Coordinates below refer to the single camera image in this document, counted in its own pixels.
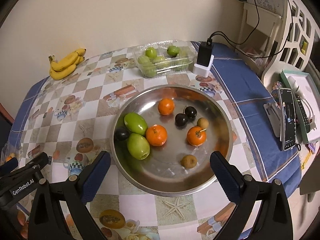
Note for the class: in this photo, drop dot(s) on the silver metal bowl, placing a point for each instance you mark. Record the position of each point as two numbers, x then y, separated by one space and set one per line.
161 172

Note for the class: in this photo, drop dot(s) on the black remote control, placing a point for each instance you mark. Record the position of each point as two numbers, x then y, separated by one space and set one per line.
305 121

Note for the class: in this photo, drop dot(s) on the checkered picture tablecloth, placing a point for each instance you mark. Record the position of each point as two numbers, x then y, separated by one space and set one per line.
70 120

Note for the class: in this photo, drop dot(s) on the orange tangerine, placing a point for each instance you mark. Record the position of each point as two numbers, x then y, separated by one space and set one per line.
166 106
156 135

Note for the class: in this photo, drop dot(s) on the white lattice chair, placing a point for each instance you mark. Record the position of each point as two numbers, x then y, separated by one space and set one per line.
298 32

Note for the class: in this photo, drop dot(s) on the smartphone on stand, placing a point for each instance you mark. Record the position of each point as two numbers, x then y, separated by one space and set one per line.
287 119

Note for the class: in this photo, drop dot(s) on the person's hand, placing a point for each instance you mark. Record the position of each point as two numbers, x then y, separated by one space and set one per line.
23 223

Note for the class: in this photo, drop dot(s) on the colourful round tin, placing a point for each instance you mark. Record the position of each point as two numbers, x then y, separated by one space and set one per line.
276 86

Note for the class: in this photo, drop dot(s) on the brown longan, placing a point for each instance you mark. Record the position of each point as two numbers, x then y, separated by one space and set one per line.
188 161
203 123

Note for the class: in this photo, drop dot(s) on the orange with stem stick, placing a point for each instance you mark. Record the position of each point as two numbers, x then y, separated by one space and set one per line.
196 136

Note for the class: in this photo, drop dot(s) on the green mango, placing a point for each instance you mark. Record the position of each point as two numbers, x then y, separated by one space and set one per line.
135 123
138 146

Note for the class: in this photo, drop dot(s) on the clear box of green fruits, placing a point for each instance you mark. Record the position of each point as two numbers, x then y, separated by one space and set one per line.
162 58

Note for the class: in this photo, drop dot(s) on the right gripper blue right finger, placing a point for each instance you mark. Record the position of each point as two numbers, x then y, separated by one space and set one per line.
228 176

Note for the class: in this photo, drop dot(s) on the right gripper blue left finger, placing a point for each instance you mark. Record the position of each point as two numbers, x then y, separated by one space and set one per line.
93 175

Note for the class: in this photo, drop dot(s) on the grey phone stand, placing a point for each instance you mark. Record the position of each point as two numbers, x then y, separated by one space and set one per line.
273 113

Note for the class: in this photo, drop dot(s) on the black charger on white base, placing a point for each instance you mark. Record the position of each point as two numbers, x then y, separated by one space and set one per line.
205 58

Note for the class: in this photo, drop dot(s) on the green tray with items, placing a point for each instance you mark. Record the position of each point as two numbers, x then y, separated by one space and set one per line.
301 83

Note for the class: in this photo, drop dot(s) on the dark plum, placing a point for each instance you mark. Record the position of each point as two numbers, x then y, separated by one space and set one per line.
121 134
181 119
190 112

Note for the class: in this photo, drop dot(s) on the yellow banana bunch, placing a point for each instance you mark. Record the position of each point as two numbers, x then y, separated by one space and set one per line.
67 65

